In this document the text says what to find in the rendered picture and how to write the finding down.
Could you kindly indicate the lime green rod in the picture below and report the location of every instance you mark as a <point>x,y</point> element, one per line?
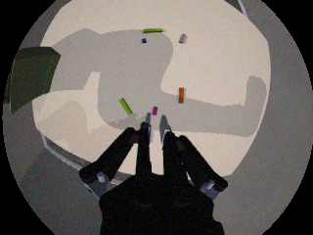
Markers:
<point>148,30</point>
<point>125,106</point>

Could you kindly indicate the orange rod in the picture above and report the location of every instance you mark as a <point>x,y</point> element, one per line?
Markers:
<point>181,95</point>

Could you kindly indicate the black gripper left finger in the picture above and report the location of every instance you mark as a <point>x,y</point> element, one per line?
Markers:
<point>98,175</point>

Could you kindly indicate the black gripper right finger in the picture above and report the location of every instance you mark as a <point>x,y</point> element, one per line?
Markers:
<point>191,162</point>

